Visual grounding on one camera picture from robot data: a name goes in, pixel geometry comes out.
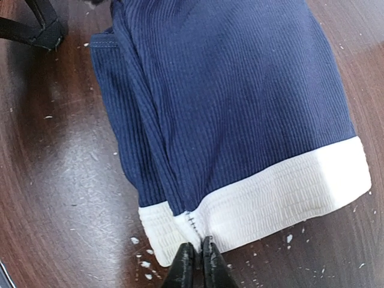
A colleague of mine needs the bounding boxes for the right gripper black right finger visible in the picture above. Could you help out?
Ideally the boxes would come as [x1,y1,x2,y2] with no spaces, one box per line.
[202,236,238,288]

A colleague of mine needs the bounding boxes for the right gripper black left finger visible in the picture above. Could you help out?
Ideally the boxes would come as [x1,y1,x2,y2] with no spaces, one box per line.
[161,242,200,288]

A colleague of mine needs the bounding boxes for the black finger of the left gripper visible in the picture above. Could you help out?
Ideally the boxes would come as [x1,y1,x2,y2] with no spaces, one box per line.
[1,0,65,50]

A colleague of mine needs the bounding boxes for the navy and cream underwear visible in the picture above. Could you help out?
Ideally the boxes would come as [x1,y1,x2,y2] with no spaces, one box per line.
[90,1,371,267]

